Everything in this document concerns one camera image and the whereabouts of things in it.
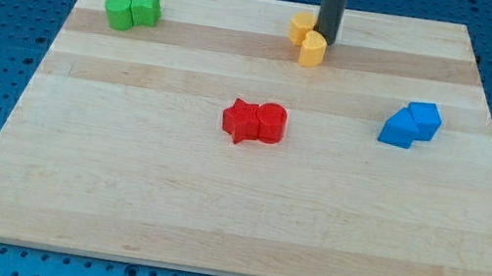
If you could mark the yellow hexagon block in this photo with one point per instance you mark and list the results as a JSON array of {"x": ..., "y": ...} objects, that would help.
[{"x": 301, "y": 23}]

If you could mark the red star block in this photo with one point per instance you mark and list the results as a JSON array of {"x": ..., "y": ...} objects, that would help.
[{"x": 240, "y": 121}]

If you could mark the green star block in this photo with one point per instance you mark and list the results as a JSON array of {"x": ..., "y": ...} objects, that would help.
[{"x": 145, "y": 12}]

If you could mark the red cylinder block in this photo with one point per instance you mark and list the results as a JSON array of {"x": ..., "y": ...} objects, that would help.
[{"x": 272, "y": 120}]

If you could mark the yellow heart block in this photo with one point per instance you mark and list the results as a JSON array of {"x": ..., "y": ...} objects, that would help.
[{"x": 313, "y": 48}]

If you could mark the light wooden board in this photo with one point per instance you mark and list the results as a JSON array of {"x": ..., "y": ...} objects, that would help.
[{"x": 115, "y": 148}]

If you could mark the blue pentagon block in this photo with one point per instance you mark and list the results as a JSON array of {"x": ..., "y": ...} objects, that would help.
[{"x": 399, "y": 130}]

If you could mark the green cylinder block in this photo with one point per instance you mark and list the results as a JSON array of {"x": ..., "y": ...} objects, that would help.
[{"x": 119, "y": 14}]

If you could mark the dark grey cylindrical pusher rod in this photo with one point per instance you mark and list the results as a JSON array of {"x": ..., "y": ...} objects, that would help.
[{"x": 329, "y": 19}]

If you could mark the blue cube block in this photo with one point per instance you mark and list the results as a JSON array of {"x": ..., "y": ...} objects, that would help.
[{"x": 427, "y": 118}]

